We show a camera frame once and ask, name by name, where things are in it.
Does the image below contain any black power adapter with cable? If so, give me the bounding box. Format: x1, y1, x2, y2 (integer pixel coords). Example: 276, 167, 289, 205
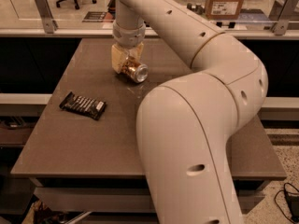
274, 182, 299, 224

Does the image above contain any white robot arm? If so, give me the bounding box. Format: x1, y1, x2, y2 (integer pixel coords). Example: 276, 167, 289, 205
114, 0, 268, 224

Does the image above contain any cardboard box with label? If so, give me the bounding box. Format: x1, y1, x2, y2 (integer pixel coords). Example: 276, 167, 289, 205
205, 0, 244, 20

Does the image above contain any grey metal bracket right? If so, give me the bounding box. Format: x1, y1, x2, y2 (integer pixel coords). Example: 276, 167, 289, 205
269, 0, 299, 35

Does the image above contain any glass barrier panel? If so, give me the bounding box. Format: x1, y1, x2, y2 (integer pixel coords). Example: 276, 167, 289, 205
0, 0, 299, 31

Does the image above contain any grey metal bracket left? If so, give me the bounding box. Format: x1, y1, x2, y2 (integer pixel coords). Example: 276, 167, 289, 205
35, 0, 58, 34

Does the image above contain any black chocolate bar wrapper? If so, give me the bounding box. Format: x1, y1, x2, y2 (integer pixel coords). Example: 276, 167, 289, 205
59, 91, 107, 120

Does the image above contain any grey metal bracket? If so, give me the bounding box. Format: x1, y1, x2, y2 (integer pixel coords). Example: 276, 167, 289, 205
269, 0, 299, 35
35, 0, 58, 34

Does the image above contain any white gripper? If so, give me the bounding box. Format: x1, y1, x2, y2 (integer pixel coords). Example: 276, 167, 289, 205
111, 20, 146, 74

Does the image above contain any orange soda can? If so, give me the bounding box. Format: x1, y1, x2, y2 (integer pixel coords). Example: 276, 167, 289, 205
121, 56, 149, 83

